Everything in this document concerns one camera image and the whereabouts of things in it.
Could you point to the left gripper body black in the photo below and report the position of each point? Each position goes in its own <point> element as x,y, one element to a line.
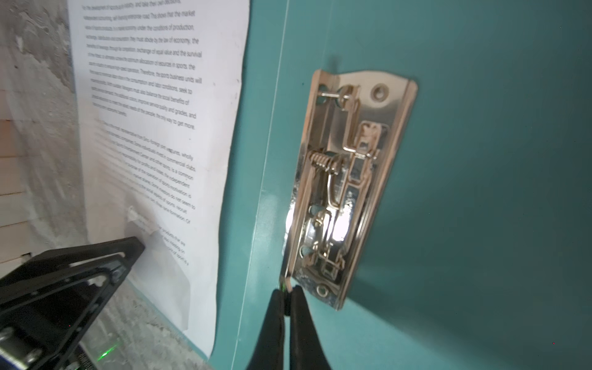
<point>42,326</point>

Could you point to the gold folder clip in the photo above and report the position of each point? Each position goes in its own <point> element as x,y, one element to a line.
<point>353,128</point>

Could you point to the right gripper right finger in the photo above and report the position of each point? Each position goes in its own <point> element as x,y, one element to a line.
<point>306,351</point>

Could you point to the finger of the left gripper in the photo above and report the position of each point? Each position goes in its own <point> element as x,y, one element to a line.
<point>104,265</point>

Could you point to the green file folder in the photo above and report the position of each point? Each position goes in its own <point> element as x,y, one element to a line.
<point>480,253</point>

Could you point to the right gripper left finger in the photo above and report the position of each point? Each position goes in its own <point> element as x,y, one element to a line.
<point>269,350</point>

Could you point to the printed paper sheet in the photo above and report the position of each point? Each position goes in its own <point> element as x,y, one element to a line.
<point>158,85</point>

